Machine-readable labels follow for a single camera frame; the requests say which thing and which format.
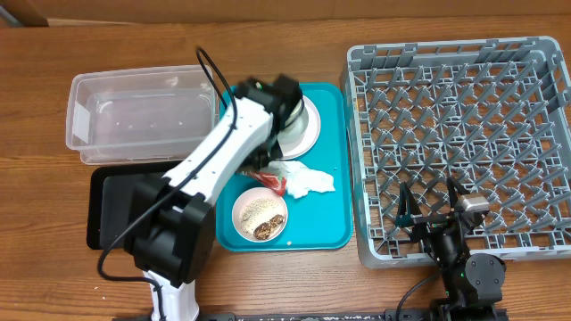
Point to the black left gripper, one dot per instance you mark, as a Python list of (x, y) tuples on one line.
[(274, 152)]

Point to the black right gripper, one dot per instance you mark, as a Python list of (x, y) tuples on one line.
[(429, 219)]

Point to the white napkin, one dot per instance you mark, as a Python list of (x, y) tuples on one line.
[(300, 180)]

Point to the red snack wrapper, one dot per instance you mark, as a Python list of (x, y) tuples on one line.
[(274, 182)]

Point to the small pink bowl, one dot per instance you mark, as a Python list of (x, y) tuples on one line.
[(250, 195)]

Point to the white rice pile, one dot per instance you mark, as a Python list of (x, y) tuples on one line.
[(257, 212)]

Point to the brown food piece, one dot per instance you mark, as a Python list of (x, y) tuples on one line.
[(267, 229)]

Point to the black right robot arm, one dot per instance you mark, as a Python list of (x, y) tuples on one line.
[(472, 282)]

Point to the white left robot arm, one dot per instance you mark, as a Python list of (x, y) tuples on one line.
[(171, 218)]

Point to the grey dishwasher rack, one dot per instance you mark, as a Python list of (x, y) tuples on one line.
[(492, 113)]

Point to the cream cup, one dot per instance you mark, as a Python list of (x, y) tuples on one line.
[(295, 113)]

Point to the large pink plate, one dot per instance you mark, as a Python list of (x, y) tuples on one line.
[(310, 136)]

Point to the grey bowl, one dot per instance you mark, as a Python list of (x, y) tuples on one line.
[(294, 132)]

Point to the teal serving tray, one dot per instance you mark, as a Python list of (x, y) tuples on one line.
[(316, 221)]

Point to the clear plastic bin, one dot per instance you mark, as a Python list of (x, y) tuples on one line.
[(140, 115)]

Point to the black plastic tray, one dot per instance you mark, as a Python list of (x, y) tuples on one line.
[(111, 190)]

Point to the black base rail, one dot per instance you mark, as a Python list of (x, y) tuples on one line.
[(388, 315)]

